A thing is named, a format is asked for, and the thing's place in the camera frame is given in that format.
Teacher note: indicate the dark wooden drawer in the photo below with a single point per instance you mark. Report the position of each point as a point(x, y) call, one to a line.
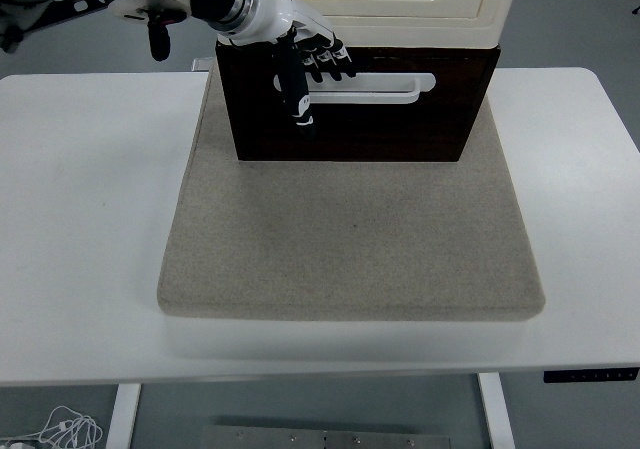
point(450, 81)

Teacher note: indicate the black table control panel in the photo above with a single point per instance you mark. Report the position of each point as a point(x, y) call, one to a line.
point(590, 375)

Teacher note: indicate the cream plastic cabinet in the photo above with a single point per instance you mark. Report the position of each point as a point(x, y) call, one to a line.
point(425, 31)

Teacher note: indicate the white power adapter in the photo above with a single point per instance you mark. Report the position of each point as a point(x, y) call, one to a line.
point(12, 444)

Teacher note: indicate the beige felt mat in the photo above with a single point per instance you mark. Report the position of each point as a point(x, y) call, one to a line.
point(350, 244)

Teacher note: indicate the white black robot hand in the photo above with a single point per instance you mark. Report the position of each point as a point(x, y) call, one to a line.
point(277, 16)

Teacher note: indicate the white table leg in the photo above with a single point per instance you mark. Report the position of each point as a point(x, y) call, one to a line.
point(122, 416)
point(497, 414)

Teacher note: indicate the dark wooden drawer case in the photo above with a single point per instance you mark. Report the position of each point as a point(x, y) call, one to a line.
point(350, 141)

